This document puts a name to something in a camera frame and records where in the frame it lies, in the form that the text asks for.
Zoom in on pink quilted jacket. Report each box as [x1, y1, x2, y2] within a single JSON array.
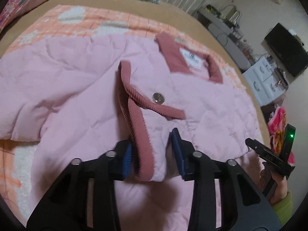
[[1, 32, 261, 230]]

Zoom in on green sleeve forearm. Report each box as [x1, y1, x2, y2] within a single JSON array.
[[272, 191, 293, 226]]

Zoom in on person right hand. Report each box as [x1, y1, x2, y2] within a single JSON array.
[[258, 162, 288, 206]]

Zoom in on pink yellow cartoon towel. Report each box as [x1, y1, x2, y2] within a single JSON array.
[[267, 106, 295, 167]]

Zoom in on white drawer cabinet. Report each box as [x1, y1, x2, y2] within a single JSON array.
[[243, 56, 289, 106]]

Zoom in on grey white curved shelf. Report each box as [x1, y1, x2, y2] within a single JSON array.
[[197, 9, 251, 72]]

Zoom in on orange plaid cartoon blanket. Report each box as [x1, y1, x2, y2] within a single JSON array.
[[1, 5, 245, 224]]

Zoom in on tan bed cover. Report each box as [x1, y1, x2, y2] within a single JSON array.
[[0, 0, 272, 140]]

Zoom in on black wall television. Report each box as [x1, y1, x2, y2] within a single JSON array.
[[264, 23, 307, 78]]

